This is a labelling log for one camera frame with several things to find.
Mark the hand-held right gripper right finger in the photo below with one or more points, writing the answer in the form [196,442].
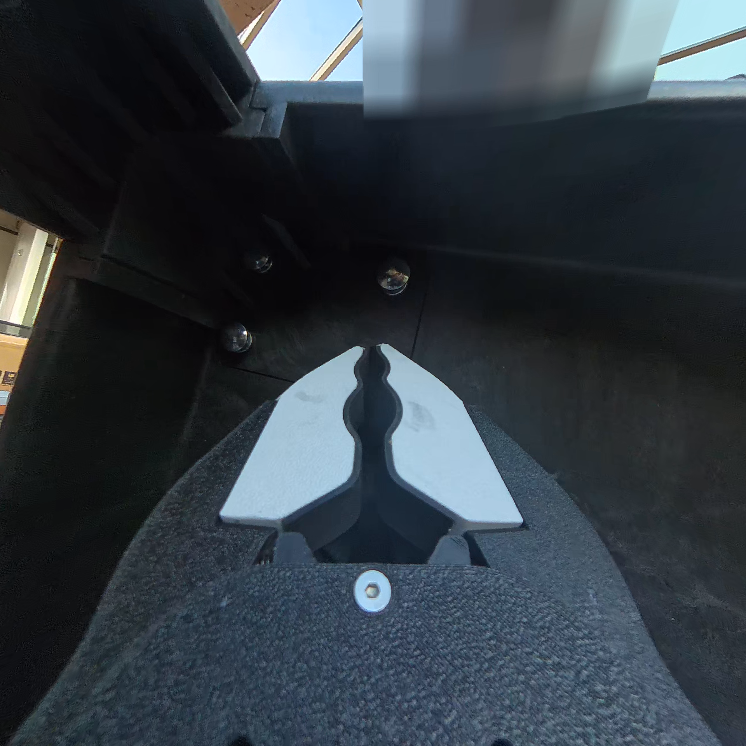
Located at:
[449,460]

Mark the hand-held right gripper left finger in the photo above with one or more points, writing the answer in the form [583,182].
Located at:
[303,449]

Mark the round metal bolt head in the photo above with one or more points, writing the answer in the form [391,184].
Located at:
[258,260]
[236,337]
[393,275]

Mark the black textured holder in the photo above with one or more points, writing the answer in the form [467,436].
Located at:
[553,291]

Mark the white pillar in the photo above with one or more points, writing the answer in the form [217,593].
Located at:
[29,274]

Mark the wooden roof beam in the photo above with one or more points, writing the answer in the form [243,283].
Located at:
[256,20]
[338,49]
[699,48]

